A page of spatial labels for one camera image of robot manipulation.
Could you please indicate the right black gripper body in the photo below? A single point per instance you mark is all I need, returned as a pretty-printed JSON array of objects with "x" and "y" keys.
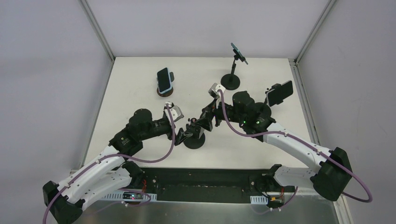
[{"x": 211, "y": 115}]

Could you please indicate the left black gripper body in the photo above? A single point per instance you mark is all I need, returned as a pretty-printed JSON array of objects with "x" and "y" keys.
[{"x": 178, "y": 136}]

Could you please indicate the black round-base phone stand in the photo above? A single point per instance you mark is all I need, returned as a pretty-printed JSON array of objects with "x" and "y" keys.
[{"x": 194, "y": 135}]

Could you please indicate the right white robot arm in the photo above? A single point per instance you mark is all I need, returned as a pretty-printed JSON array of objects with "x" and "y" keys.
[{"x": 326, "y": 169}]

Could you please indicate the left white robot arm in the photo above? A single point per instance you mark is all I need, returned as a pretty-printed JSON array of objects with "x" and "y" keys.
[{"x": 114, "y": 168}]

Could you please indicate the brown-base phone holder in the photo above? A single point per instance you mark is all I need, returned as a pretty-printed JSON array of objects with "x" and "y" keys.
[{"x": 168, "y": 93}]

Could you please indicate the right black round-base stand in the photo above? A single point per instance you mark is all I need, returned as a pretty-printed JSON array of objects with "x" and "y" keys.
[{"x": 273, "y": 96}]

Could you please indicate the blue-cased phone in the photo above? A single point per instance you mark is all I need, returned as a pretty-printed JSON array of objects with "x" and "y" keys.
[{"x": 164, "y": 81}]

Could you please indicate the black phone right side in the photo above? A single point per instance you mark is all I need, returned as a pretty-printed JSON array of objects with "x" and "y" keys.
[{"x": 287, "y": 89}]

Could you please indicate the teal phone on tall stand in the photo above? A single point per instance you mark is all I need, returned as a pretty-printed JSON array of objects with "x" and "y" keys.
[{"x": 238, "y": 55}]

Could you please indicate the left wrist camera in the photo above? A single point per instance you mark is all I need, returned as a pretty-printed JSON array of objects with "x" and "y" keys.
[{"x": 172, "y": 111}]

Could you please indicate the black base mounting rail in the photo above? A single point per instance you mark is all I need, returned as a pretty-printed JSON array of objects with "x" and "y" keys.
[{"x": 207, "y": 185}]

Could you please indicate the left white cable duct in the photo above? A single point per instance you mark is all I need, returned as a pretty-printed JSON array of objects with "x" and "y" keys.
[{"x": 129, "y": 197}]

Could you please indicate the white cable duct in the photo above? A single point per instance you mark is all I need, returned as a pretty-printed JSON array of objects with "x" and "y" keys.
[
  {"x": 259, "y": 200},
  {"x": 129, "y": 197}
]

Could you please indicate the right aluminium frame post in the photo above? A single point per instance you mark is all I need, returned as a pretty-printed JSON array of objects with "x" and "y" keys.
[{"x": 313, "y": 33}]

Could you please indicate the aluminium frame post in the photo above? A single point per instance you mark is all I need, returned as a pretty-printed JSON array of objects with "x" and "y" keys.
[
  {"x": 97, "y": 29},
  {"x": 313, "y": 33}
]

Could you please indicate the right white cable duct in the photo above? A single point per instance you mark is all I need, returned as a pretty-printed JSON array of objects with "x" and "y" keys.
[{"x": 259, "y": 200}]

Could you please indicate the left aluminium frame post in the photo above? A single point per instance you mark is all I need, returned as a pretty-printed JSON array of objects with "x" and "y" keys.
[{"x": 97, "y": 29}]

